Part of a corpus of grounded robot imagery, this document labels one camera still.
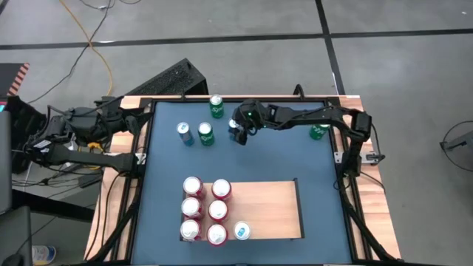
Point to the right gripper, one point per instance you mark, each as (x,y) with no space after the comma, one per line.
(255,111)

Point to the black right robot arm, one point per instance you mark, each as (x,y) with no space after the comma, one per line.
(314,115)

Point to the blue table mat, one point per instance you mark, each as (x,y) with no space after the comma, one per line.
(221,162)

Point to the black plastic crate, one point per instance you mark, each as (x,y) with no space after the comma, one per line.
(22,118)

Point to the orange black striped board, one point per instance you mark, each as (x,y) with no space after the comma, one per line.
(18,79)

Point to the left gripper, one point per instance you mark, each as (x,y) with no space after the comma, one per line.
(114,121)

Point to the wooden board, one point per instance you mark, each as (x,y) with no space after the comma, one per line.
(273,207)

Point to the white blue yellow packet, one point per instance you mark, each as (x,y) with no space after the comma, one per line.
(42,255)

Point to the grey cabinet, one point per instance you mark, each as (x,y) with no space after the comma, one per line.
(5,162)

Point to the blue silver Red Bull can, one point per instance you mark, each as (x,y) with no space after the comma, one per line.
(232,134)
(186,136)
(242,230)

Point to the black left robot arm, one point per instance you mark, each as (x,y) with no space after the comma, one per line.
(92,159)

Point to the red Coca-Cola can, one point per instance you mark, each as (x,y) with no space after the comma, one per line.
(190,207)
(192,185)
(190,230)

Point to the yellow plug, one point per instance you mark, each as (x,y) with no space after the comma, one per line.
(94,146)

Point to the black perforated computer case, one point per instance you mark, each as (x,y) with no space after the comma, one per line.
(177,75)

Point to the green Sprite can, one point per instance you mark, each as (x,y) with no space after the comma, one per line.
(206,136)
(317,133)
(216,108)

